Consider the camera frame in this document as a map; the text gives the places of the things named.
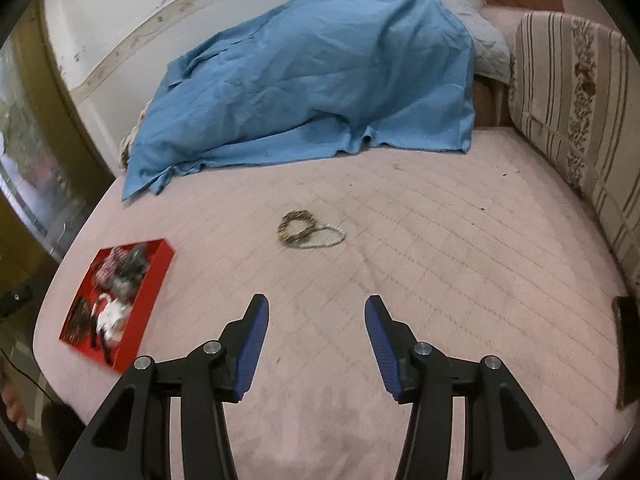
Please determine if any dark beaded hair clip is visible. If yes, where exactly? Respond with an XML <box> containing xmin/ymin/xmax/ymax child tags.
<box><xmin>62</xmin><ymin>297</ymin><xmax>96</xmax><ymax>347</ymax></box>

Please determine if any white red-dotted scrunchie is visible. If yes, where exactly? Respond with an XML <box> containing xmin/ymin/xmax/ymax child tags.
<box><xmin>92</xmin><ymin>292</ymin><xmax>132</xmax><ymax>348</ymax></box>

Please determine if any grey scrunchie in tray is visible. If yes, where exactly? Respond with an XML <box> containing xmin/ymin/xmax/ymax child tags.
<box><xmin>108</xmin><ymin>243</ymin><xmax>150</xmax><ymax>304</ymax></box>

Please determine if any blue cloth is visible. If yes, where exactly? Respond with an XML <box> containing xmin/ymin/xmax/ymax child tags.
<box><xmin>122</xmin><ymin>0</ymin><xmax>475</xmax><ymax>197</ymax></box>

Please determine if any pink checked scrunchie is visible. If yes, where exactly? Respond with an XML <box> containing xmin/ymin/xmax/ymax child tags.
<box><xmin>92</xmin><ymin>247</ymin><xmax>128</xmax><ymax>289</ymax></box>

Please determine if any gold beaded bracelet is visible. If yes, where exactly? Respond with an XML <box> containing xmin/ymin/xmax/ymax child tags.
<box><xmin>276</xmin><ymin>209</ymin><xmax>317</xmax><ymax>247</ymax></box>

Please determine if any glass door wooden frame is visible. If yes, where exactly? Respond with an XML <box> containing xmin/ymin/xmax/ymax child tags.
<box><xmin>1</xmin><ymin>0</ymin><xmax>114</xmax><ymax>266</ymax></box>

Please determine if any grey quilted pillow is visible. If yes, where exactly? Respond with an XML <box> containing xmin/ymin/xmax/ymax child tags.
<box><xmin>442</xmin><ymin>0</ymin><xmax>511</xmax><ymax>84</ymax></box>

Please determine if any person's left hand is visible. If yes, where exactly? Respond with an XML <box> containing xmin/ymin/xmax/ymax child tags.
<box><xmin>1</xmin><ymin>382</ymin><xmax>27</xmax><ymax>431</ymax></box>

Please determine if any pink quilted bed cover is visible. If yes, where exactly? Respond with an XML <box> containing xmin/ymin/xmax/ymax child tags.
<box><xmin>34</xmin><ymin>129</ymin><xmax>634</xmax><ymax>479</ymax></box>

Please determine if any red tray box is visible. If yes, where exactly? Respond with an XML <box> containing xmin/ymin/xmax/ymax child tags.
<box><xmin>58</xmin><ymin>238</ymin><xmax>175</xmax><ymax>373</ymax></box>

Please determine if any striped floral cushion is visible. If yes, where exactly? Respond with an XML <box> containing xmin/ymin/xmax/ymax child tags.
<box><xmin>509</xmin><ymin>12</ymin><xmax>639</xmax><ymax>292</ymax></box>

